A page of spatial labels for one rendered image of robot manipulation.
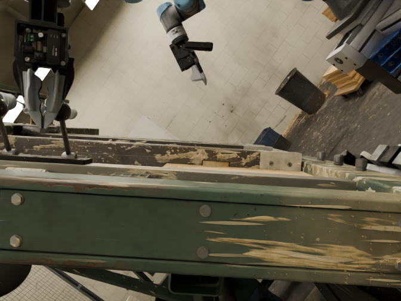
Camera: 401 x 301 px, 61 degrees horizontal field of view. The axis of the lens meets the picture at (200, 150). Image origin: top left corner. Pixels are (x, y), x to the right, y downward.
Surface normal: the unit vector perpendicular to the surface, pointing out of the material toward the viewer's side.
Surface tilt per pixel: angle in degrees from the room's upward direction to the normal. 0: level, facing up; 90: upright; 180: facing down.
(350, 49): 90
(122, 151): 90
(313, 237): 90
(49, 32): 107
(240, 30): 90
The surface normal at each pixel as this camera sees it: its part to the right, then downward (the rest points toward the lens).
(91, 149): -0.01, 0.05
